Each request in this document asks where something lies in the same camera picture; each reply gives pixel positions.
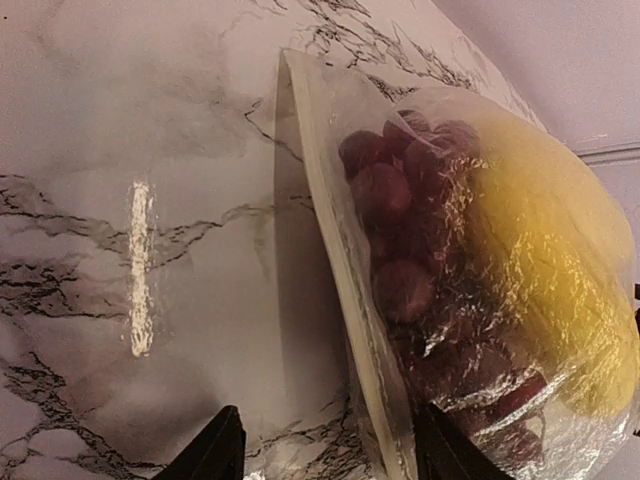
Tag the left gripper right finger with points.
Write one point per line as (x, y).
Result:
(444, 452)

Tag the purple fake grapes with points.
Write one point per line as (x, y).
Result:
(454, 343)

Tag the clear zip top bag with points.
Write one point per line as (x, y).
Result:
(329, 103)

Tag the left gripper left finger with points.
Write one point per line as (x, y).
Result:
(216, 453)

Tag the yellow fake corn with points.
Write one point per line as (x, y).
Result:
(558, 251)

